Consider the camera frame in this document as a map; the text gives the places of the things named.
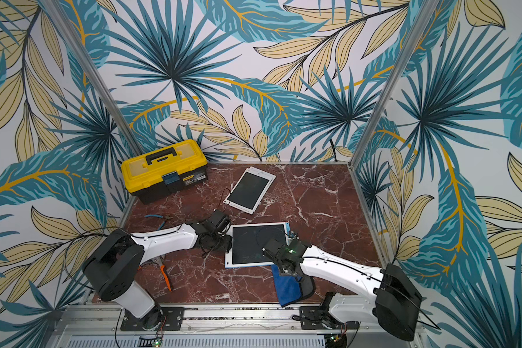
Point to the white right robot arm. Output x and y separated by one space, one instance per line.
385 296

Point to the aluminium corner post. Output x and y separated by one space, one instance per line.
74 42
416 31

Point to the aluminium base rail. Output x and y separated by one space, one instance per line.
217 325

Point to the blue framed drawing tablet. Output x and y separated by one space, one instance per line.
248 241

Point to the left aluminium corner post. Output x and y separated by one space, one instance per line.
74 42

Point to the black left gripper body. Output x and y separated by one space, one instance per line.
220 243

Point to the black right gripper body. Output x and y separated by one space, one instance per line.
274 253

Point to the yellow black toolbox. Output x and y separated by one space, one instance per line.
158 174

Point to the blue microfiber cloth black trim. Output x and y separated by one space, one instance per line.
292 289

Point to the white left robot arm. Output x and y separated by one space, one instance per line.
112 267

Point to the right aluminium corner post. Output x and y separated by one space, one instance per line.
416 31

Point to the orange handled cutter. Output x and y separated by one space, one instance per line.
162 268

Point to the white drawing tablet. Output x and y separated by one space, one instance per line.
250 189

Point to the blue handled pliers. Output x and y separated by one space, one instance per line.
160 220

